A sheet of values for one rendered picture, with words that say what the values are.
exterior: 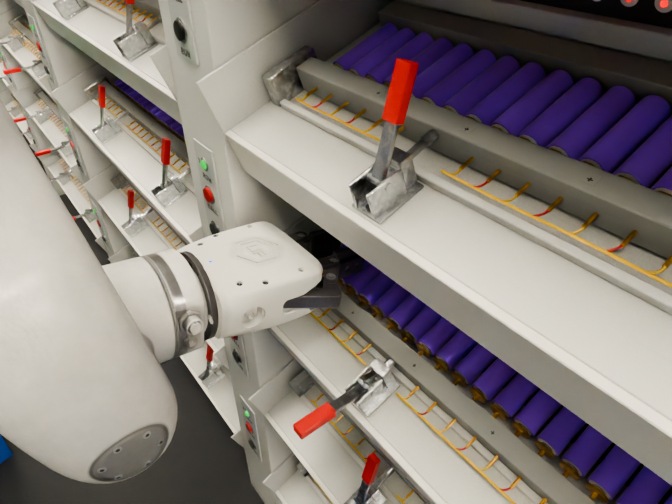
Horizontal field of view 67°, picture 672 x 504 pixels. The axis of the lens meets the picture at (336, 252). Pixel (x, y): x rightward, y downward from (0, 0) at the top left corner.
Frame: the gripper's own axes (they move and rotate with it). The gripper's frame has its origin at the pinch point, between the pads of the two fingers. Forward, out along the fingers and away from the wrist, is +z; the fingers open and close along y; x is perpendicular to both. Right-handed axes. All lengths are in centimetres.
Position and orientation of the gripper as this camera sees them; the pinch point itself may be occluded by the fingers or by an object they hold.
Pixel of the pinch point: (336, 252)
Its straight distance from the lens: 50.4
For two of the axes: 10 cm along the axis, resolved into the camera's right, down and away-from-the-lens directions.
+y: -6.3, -4.7, 6.2
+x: -1.3, 8.5, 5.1
